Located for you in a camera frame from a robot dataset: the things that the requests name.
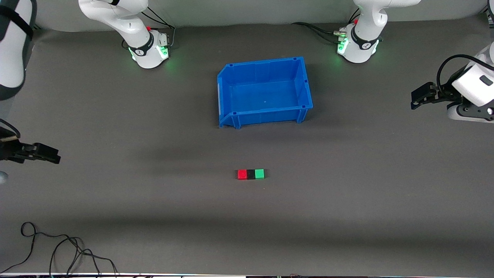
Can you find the small red cube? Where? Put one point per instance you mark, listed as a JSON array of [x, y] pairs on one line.
[[242, 174]]

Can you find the small green cube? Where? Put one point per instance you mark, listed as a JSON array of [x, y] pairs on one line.
[[259, 173]]

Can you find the small black cube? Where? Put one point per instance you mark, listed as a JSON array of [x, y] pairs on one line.
[[251, 174]]

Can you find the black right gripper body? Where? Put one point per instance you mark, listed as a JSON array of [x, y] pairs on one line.
[[10, 150]]

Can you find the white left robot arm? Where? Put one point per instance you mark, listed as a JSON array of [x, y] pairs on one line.
[[366, 23]]

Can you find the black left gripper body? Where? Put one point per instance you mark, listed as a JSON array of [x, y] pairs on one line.
[[444, 94]]

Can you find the blue plastic storage bin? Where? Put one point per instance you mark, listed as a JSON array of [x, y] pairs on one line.
[[266, 94]]

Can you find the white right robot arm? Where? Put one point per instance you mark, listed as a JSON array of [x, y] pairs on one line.
[[127, 19]]

